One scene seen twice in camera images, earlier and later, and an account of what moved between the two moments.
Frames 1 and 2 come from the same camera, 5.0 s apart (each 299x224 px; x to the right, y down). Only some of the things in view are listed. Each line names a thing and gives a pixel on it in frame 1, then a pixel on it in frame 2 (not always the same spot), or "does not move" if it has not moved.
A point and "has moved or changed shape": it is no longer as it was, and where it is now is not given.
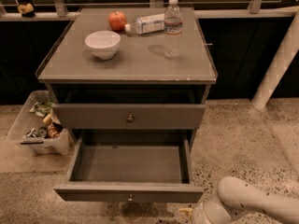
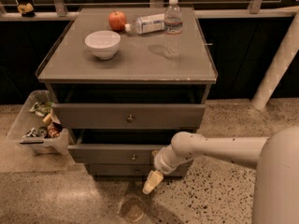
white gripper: [197, 217] → [161, 164]
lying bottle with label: [143, 25] does not move
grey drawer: [131, 165] has moved or changed shape
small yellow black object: [26, 10] does not move
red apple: [117, 21] does not move
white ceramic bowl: [103, 44] does not move
